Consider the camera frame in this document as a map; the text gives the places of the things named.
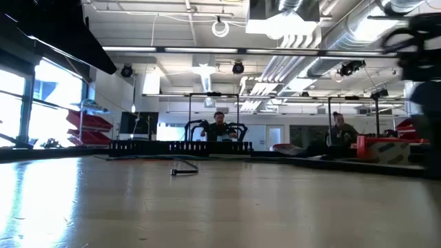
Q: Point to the red box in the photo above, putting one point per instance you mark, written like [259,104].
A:
[386,146]

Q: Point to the black monitor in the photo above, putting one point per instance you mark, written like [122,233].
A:
[139,124]

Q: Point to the white and red tray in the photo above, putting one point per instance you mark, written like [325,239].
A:
[287,149]

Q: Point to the black background robot arms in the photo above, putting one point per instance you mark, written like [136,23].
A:
[196,125]

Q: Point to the silver ventilation duct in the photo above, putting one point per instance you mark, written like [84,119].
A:
[355,38]

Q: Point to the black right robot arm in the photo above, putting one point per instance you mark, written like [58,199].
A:
[425,65]

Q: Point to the black ceiling camera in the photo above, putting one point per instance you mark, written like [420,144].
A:
[350,67]

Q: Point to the black background frame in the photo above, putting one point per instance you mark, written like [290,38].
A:
[376,113]
[213,94]

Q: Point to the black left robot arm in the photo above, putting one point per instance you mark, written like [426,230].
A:
[58,31]

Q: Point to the seated person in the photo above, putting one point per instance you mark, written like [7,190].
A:
[218,129]

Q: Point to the red storage bin shelf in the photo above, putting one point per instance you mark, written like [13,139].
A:
[90,129]

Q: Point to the standing person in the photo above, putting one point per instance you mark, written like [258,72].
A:
[341,132]

